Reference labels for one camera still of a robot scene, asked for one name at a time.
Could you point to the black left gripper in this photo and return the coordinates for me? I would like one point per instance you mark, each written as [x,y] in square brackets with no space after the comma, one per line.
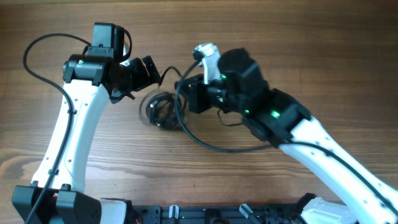
[142,79]

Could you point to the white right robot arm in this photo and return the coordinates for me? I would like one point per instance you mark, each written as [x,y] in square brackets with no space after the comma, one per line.
[232,82]

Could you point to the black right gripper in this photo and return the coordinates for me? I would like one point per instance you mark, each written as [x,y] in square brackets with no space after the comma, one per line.
[196,96]

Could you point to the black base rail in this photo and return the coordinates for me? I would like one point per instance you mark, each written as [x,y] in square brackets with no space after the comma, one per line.
[278,214]

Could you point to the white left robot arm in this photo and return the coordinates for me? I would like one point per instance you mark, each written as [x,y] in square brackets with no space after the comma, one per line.
[56,193]

